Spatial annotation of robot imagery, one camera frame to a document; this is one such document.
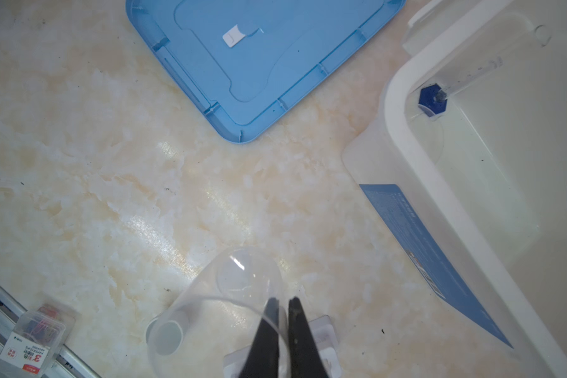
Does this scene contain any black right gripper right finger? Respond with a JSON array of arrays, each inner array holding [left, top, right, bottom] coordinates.
[[288, 297, 329, 378]]

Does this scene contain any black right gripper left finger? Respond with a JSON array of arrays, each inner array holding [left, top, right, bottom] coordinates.
[[239, 298, 280, 378]]

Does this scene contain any small clear watch glass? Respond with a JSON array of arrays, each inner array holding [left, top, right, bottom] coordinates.
[[148, 247, 291, 377]]

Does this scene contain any blue base graduated cylinder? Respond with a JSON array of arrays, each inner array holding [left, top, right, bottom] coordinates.
[[417, 25, 553, 120]]

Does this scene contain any clear glass petri dish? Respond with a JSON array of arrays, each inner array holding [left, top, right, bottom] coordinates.
[[408, 113, 445, 164]]

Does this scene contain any white test tube rack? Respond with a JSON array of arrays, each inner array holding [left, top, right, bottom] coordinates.
[[223, 315, 342, 378]]

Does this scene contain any small white cup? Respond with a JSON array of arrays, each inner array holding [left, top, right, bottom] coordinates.
[[146, 310, 189, 357]]

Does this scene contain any small clear slide box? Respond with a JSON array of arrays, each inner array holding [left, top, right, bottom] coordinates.
[[0, 304, 76, 377]]

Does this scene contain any white plastic storage bin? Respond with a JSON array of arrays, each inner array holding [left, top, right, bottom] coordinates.
[[343, 1, 567, 377]]

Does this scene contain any blue bin lid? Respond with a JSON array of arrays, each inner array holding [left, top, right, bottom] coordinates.
[[125, 0, 403, 144]]

